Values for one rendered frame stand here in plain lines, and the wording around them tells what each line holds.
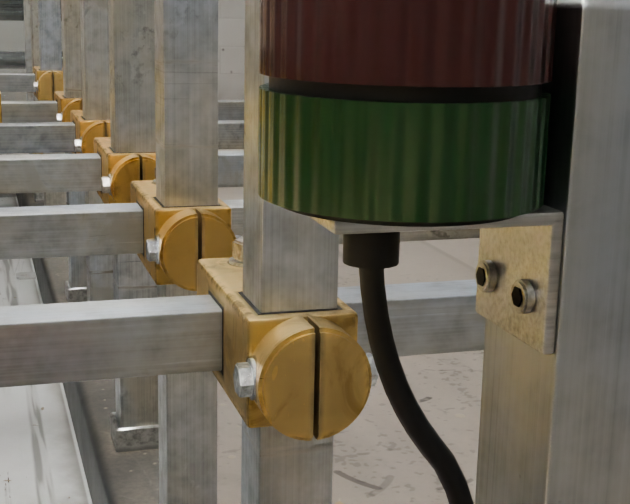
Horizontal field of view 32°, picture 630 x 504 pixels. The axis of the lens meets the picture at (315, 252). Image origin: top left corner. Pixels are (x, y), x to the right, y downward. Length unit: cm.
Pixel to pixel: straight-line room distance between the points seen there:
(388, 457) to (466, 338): 223
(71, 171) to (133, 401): 21
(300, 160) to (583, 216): 6
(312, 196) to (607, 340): 7
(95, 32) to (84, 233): 48
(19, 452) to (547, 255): 105
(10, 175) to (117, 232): 26
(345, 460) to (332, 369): 230
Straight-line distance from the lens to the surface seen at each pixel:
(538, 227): 24
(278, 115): 22
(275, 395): 47
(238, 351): 50
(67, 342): 52
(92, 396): 117
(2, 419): 135
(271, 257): 48
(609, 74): 23
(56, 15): 196
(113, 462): 101
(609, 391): 25
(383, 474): 270
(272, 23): 22
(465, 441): 292
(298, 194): 21
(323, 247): 48
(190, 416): 76
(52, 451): 125
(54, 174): 101
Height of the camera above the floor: 111
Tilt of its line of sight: 13 degrees down
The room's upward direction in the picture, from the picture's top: 1 degrees clockwise
